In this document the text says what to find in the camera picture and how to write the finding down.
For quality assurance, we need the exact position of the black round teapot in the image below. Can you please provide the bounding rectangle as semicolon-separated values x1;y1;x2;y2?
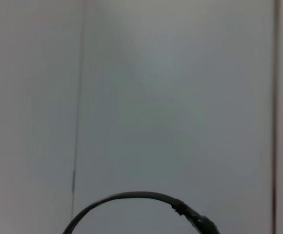
61;191;221;234

